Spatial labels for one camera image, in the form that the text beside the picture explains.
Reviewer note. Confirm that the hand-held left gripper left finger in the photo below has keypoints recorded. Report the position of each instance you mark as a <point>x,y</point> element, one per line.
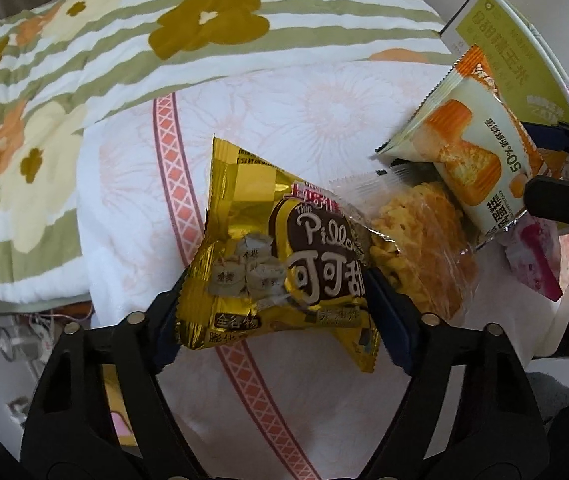
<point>165,342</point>

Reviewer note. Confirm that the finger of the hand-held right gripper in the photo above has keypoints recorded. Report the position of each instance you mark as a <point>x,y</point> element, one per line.
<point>546,135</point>
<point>564,200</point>

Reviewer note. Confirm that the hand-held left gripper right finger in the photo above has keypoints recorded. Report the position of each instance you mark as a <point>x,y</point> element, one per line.
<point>392,320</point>

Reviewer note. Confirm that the orange white cake packet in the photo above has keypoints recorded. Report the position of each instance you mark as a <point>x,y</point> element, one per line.
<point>474,130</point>

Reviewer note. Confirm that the green cardboard box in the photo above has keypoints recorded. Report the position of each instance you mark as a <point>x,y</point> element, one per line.
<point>509,55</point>

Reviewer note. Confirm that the gold snack packet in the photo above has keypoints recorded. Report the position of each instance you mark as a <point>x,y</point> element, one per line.
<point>264,240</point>

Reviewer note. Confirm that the pink striped snack packet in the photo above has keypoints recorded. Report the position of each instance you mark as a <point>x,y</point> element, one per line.
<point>534,255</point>

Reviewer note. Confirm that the yellow packet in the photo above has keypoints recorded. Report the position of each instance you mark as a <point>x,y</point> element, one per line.
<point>115,395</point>

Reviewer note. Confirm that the clear noodle snack packet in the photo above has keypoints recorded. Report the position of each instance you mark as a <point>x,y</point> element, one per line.
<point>414,230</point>

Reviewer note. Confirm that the small clear glass object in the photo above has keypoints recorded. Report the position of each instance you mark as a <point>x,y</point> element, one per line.
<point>14,345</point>

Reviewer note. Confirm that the grey fuzzy cloth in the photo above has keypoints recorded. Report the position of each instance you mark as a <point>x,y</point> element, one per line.
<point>564,400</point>

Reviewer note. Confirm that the white floral tablecloth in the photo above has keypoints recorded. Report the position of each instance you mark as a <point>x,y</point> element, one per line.
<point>289,110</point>

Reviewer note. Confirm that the floral striped blanket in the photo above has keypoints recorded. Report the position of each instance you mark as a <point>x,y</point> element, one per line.
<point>114,60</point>

